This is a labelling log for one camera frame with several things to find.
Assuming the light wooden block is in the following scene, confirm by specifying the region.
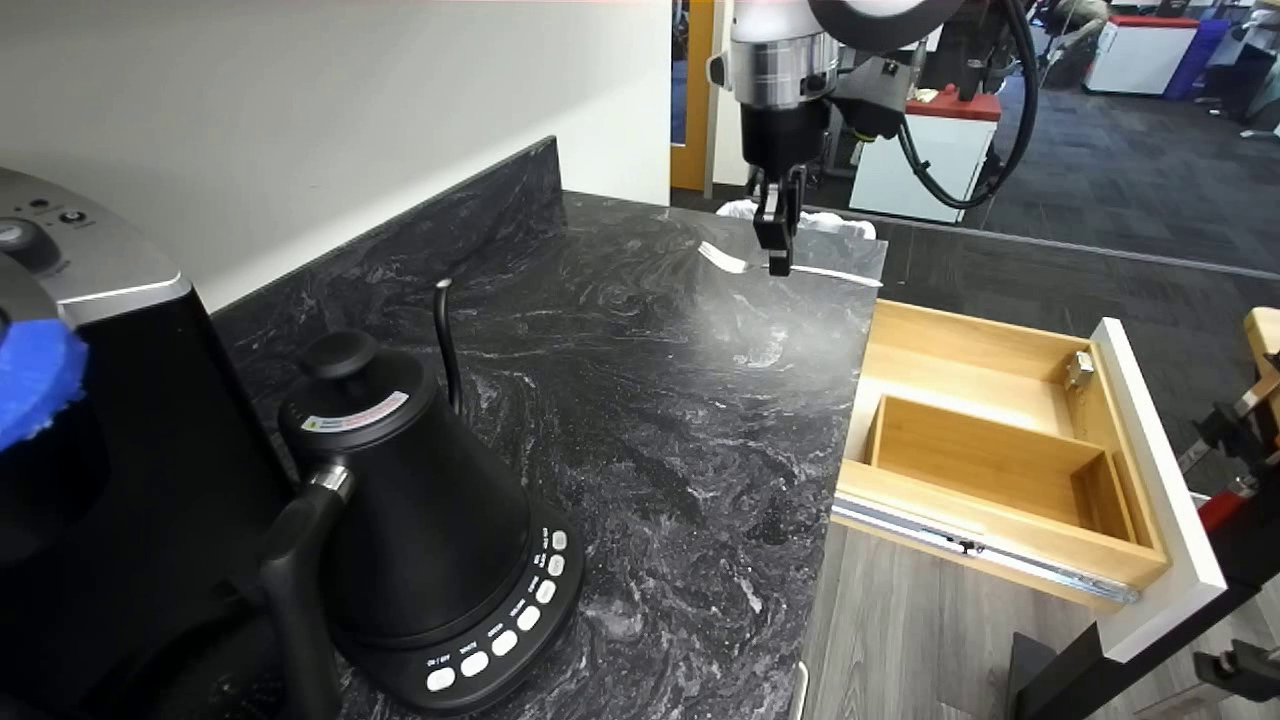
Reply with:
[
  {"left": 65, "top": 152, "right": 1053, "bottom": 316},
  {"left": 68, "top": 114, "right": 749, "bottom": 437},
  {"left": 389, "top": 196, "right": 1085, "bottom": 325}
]
[{"left": 1242, "top": 305, "right": 1280, "bottom": 433}]

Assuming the black metal frame bar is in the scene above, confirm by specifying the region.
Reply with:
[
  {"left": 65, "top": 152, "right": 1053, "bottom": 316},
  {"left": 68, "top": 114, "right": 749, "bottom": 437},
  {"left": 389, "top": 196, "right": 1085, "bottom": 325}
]
[{"left": 1010, "top": 494, "right": 1280, "bottom": 720}]

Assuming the white cabinet with red top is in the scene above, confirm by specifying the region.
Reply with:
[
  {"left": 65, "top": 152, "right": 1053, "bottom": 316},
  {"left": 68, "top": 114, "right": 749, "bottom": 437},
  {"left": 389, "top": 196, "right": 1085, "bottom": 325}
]
[{"left": 850, "top": 83, "right": 1010, "bottom": 228}]

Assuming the orange wooden door frame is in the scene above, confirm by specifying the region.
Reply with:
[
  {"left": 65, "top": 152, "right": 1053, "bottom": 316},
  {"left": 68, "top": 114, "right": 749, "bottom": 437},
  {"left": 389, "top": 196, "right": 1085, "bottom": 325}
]
[{"left": 669, "top": 0, "right": 722, "bottom": 200}]

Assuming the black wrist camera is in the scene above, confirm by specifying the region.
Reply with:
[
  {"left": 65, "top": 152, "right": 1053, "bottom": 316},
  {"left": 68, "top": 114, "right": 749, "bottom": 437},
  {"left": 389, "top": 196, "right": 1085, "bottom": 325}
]
[{"left": 826, "top": 54, "right": 942, "bottom": 144}]

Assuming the trash bin with clear bag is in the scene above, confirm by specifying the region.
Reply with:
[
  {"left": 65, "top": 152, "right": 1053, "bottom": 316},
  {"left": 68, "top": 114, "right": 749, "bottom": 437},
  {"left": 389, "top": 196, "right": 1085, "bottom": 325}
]
[{"left": 711, "top": 196, "right": 885, "bottom": 246}]

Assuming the black gooseneck electric kettle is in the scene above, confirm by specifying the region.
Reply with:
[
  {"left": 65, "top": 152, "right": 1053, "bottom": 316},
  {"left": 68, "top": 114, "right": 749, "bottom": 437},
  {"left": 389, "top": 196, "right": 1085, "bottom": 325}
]
[{"left": 257, "top": 274, "right": 552, "bottom": 720}]

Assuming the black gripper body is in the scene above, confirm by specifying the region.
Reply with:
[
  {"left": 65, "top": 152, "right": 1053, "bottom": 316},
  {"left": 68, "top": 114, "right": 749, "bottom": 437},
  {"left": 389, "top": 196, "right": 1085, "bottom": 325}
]
[{"left": 737, "top": 98, "right": 832, "bottom": 200}]

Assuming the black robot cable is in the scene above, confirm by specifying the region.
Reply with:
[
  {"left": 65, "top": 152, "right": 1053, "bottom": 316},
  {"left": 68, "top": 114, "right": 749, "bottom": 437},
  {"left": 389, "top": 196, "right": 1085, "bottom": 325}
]
[{"left": 892, "top": 0, "right": 1047, "bottom": 215}]

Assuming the red handled tool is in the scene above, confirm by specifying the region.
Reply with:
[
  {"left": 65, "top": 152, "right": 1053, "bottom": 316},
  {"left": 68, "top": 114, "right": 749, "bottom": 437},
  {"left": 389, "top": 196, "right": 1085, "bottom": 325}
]
[{"left": 1193, "top": 488, "right": 1247, "bottom": 539}]

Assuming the silver metal fork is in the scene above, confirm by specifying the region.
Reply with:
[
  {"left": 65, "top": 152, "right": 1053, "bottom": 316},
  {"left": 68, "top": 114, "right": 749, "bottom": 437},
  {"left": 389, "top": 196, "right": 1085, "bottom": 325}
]
[{"left": 698, "top": 236, "right": 785, "bottom": 280}]

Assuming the wooden drawer organizer box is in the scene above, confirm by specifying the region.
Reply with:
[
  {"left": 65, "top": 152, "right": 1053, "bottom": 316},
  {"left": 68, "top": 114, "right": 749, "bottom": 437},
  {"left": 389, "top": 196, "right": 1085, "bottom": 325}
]
[{"left": 863, "top": 390, "right": 1140, "bottom": 549}]

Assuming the black kettle base with buttons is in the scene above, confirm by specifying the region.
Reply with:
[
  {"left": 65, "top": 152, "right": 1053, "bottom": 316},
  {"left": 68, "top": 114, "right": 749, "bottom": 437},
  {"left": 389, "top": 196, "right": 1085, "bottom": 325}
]
[{"left": 330, "top": 510, "right": 594, "bottom": 720}]

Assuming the blue tape piece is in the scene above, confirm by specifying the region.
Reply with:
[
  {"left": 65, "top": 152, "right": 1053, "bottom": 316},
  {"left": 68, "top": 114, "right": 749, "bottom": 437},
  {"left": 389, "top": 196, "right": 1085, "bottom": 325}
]
[{"left": 0, "top": 316, "right": 93, "bottom": 457}]

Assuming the black clamp tool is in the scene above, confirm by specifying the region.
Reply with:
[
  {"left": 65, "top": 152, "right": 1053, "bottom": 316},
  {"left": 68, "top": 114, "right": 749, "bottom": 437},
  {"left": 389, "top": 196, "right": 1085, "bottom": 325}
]
[{"left": 1177, "top": 379, "right": 1280, "bottom": 500}]

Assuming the black and silver coffee machine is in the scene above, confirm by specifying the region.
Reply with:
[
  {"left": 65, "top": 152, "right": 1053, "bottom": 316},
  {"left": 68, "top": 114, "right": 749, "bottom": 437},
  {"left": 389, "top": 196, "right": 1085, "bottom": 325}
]
[{"left": 0, "top": 162, "right": 309, "bottom": 720}]

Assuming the open wooden drawer white front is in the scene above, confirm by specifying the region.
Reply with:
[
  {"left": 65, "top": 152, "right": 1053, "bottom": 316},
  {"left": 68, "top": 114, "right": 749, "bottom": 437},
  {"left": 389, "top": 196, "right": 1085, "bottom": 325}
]
[{"left": 828, "top": 297, "right": 1234, "bottom": 666}]

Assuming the white box with red lid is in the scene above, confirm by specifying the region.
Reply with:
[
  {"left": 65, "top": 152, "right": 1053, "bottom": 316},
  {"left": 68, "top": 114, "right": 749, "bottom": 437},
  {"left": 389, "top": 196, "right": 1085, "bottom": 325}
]
[{"left": 1081, "top": 7, "right": 1207, "bottom": 98}]

